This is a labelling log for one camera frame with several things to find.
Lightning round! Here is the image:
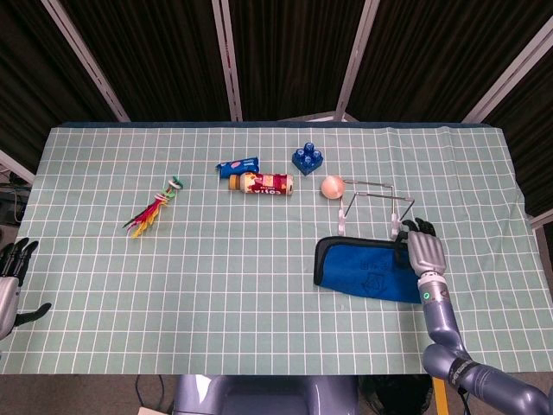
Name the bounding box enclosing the white partition post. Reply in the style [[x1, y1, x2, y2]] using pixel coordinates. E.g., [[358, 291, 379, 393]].
[[210, 0, 245, 122], [334, 0, 381, 122], [41, 0, 130, 123], [460, 19, 553, 125]]

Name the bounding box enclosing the peach ball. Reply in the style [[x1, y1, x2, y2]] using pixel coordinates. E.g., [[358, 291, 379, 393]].
[[320, 175, 346, 200]]

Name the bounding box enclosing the blue snack packet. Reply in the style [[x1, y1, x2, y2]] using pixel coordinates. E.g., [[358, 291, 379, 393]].
[[215, 156, 261, 178]]

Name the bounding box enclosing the blue building block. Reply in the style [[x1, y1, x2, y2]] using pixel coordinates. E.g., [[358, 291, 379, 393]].
[[290, 141, 326, 177]]

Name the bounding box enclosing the colourful feather toy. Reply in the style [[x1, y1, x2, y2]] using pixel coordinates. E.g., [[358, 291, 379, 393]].
[[123, 175, 186, 239]]

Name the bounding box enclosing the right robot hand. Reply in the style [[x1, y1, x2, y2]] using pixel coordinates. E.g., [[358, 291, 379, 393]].
[[395, 217, 448, 278]]

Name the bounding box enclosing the grey robot torso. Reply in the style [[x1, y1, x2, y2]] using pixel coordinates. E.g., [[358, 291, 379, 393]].
[[172, 373, 359, 415]]

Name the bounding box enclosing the yellow post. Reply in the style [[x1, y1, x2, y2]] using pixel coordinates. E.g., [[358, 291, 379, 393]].
[[433, 375, 448, 415]]

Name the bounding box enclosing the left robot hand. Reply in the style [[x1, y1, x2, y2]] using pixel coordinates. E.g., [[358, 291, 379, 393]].
[[0, 237, 53, 342]]

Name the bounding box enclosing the Costa coffee bottle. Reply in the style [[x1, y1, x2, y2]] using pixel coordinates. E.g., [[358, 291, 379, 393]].
[[228, 171, 296, 197]]

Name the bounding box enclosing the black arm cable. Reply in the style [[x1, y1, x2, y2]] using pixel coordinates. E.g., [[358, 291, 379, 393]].
[[456, 383, 471, 415]]

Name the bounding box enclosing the blue floor cable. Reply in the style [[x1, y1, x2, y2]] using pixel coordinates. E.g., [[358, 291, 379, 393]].
[[134, 374, 166, 408]]

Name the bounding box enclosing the green grid cutting mat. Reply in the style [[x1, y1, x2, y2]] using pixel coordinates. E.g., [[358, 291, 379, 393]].
[[0, 124, 553, 376]]

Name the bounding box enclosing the metal wire rack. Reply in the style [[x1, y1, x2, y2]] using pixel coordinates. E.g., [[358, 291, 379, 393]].
[[336, 177, 416, 241]]

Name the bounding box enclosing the black and blue cloth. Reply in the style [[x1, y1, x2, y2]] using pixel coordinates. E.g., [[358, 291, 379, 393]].
[[313, 235, 423, 304]]

